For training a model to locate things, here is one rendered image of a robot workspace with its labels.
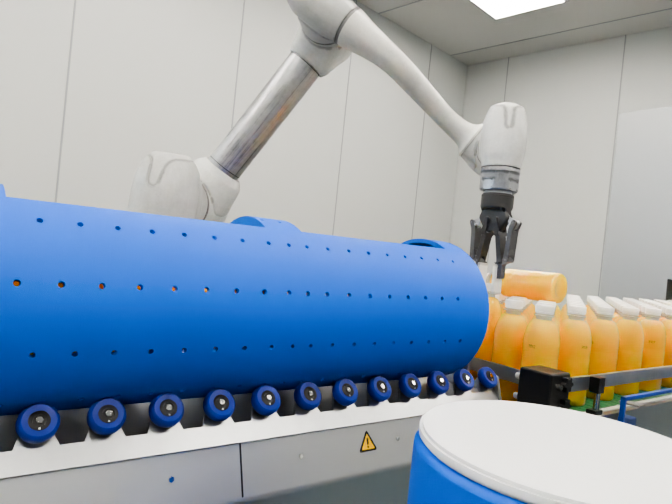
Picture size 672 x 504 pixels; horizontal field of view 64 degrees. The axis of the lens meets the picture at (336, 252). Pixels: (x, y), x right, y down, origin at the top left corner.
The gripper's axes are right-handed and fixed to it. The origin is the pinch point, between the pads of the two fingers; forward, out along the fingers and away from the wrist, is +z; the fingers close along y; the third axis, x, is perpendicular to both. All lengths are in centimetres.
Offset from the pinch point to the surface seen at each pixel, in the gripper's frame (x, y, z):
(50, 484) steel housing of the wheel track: -92, 15, 28
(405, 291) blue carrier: -41.1, 15.6, 3.1
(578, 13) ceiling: 314, -184, -228
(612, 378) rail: 19.6, 21.3, 19.3
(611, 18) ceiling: 340, -169, -228
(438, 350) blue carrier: -30.5, 14.6, 13.5
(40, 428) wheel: -94, 15, 21
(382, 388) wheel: -41.7, 13.0, 20.2
